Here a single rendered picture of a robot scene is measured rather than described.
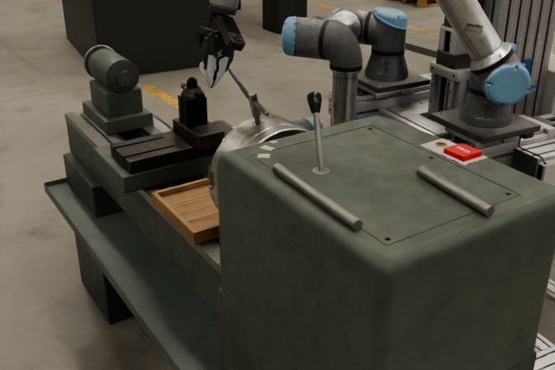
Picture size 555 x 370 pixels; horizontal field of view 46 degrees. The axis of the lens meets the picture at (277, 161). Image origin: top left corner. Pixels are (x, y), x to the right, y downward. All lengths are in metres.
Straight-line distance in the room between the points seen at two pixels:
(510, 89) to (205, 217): 0.93
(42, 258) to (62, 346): 0.75
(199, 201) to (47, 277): 1.53
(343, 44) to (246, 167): 0.62
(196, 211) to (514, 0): 1.15
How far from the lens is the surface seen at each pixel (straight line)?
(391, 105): 2.34
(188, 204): 2.04
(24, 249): 3.71
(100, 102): 2.76
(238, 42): 1.66
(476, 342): 1.37
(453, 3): 1.72
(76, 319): 3.12
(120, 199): 2.47
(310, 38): 1.91
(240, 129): 1.68
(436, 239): 1.16
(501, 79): 1.76
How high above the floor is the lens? 1.83
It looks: 24 degrees down
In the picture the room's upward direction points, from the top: straight up
